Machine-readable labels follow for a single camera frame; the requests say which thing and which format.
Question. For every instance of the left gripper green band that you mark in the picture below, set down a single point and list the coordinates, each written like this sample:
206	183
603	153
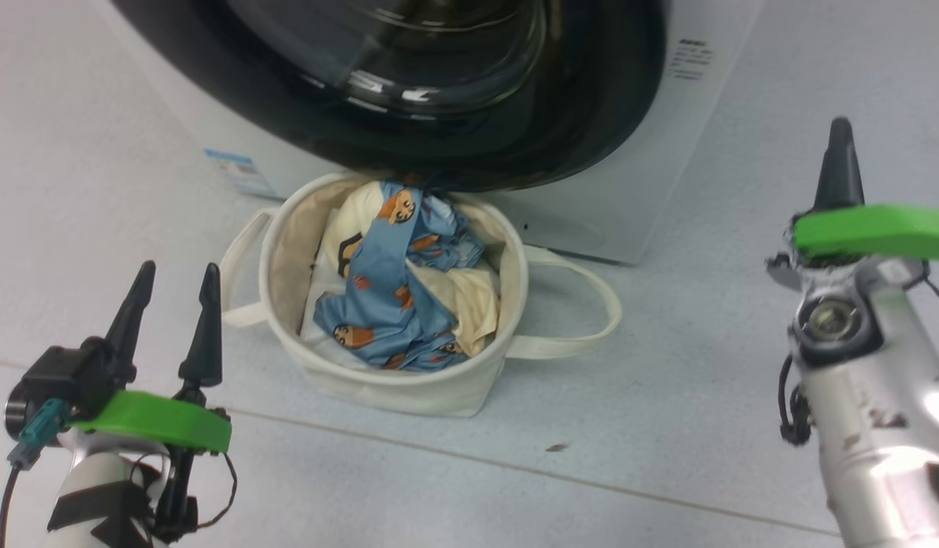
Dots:
157	422

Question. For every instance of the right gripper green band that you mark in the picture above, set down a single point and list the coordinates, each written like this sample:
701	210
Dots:
873	232

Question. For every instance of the blue bear print garment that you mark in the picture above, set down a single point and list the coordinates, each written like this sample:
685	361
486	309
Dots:
378	304

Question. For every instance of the cream yellow garment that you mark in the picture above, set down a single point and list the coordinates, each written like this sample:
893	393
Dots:
473	301

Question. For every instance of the black round glass door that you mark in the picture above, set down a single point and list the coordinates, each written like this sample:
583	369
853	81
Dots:
591	114

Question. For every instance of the cream canvas laundry basket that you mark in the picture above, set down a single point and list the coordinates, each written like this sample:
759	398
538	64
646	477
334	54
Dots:
393	392

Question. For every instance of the white front-load washing machine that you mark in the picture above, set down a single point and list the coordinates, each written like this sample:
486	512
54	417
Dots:
652	152

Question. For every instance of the white cushion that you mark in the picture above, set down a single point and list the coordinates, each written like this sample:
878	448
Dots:
325	283

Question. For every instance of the blue energy label sticker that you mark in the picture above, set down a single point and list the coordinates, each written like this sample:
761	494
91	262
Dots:
241	173

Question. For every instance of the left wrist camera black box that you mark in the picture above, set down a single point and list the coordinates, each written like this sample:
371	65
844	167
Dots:
62	373

